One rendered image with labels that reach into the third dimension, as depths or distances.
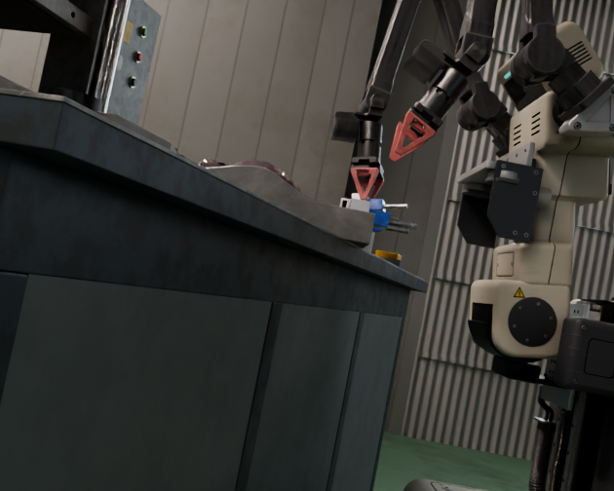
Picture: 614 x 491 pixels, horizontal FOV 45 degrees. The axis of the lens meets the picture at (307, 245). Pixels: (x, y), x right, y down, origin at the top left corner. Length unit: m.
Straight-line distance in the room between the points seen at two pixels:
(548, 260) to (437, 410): 2.71
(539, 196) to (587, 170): 0.14
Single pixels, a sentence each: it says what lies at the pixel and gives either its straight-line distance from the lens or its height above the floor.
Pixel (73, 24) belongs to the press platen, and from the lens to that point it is 2.03.
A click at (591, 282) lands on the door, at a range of 4.48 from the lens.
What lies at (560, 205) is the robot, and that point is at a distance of 1.70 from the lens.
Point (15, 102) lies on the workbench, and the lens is 0.56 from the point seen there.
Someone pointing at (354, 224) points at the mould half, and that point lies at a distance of 1.29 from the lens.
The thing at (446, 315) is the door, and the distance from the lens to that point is 4.22.
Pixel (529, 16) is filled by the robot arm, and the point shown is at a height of 1.31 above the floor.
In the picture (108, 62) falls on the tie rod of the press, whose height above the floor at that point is 1.18.
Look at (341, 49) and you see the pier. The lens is 4.19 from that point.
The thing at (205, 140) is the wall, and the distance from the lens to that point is 4.25.
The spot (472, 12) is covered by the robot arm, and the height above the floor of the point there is 1.30.
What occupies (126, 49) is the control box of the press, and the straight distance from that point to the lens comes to 2.34.
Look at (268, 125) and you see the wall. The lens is 4.25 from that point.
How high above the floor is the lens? 0.70
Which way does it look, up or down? 3 degrees up
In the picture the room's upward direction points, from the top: 11 degrees clockwise
